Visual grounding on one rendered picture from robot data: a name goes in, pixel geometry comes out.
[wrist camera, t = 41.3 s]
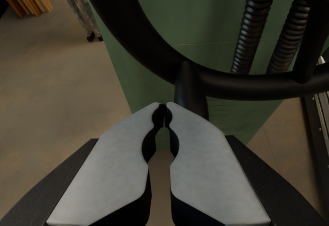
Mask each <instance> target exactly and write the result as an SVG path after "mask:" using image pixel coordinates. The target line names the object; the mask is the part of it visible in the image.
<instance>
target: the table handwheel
mask: <svg viewBox="0 0 329 226"><path fill-rule="evenodd" d="M304 1H305V2H306V3H308V4H309V5H310V10H309V14H308V18H307V21H306V25H305V30H304V34H303V38H302V42H301V45H300V48H299V51H298V55H297V58H296V61H295V64H294V67H293V70H292V71H288V72H282V73H273V74H258V75H248V74H235V73H228V72H222V71H218V70H215V69H211V68H207V67H205V66H202V65H200V64H198V63H196V62H195V63H196V65H197V69H198V72H199V75H200V78H201V81H202V84H203V88H204V92H205V95H206V96H208V97H212V98H218V99H225V100H235V101H271V100H282V99H290V98H297V97H303V96H309V95H314V94H319V93H323V92H327V91H329V62H326V63H323V64H319V65H316V64H317V62H318V59H319V57H320V54H321V52H322V49H323V47H324V44H325V42H326V40H327V38H328V36H329V0H304ZM90 2H91V4H92V6H93V7H94V9H95V11H96V12H97V14H98V15H99V17H100V18H101V20H102V21H103V23H104V24H105V26H106V27H107V28H108V30H109V31H110V32H111V34H112V35H113V36H114V37H115V39H116V40H117V41H118V42H119V43H120V44H121V46H122V47H123V48H124V49H125V50H126V51H127V52H128V53H129V54H130V55H131V56H132V57H133V58H135V59H136V60H137V61H138V62H139V63H140V64H142V65H143V66H144V67H146V68H147V69H148V70H150V71H151V72H152V73H154V74H155V75H157V76H159V77H160V78H162V79H164V80H165V81H167V82H169V83H171V84H173V85H175V81H176V75H177V66H178V65H179V64H180V63H181V62H183V61H192V60H190V59H188V58H187V57H185V56H184V55H182V54H181V53H179V52H178V51H176V50H175V49H174V48H173V47H172V46H171V45H170V44H168V43H167V42H166V41H165V40H164V39H163V38H162V36H161V35H160V34H159V33H158V32H157V30H156V29H155V28H154V27H153V25H152V24H151V22H150V21H149V19H148V18H147V16H146V15H145V13H144V11H143V9H142V7H141V5H140V3H139V1H138V0H90Z"/></svg>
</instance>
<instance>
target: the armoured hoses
mask: <svg viewBox="0 0 329 226"><path fill-rule="evenodd" d="M246 3H247V4H246V5H245V7H244V8H245V11H244V12H243V15H244V16H243V18H242V23H241V28H240V30H239V31H240V33H239V34H238V36H239V37H238V39H237V43H236V48H235V52H234V53H235V54H234V59H233V63H232V67H231V71H230V73H235V74H249V72H250V68H251V66H252V63H253V60H254V56H255V53H256V51H257V47H258V44H259V42H260V39H261V34H262V33H263V29H264V27H265V23H266V21H267V19H266V18H267V17H268V15H269V14H268V12H269V11H270V9H271V7H270V6H271V5H272V3H273V0H246ZM291 6H292V7H291V8H290V9H289V13H288V15H287V19H286V20H285V22H284V23H285V24H284V25H283V27H282V28H283V29H282V30H281V34H280V36H279V39H278V41H277V43H276V46H275V49H274V52H273V54H272V56H271V59H270V62H269V64H268V67H267V69H266V73H265V74H273V73H282V72H287V70H288V68H289V66H290V64H291V62H292V60H293V58H294V56H295V55H296V52H297V51H298V47H300V44H301V42H302V38H303V34H304V30H305V26H306V21H307V18H308V14H309V10H310V5H309V4H308V3H306V2H305V1H304V0H294V1H293V2H292V4H291Z"/></svg>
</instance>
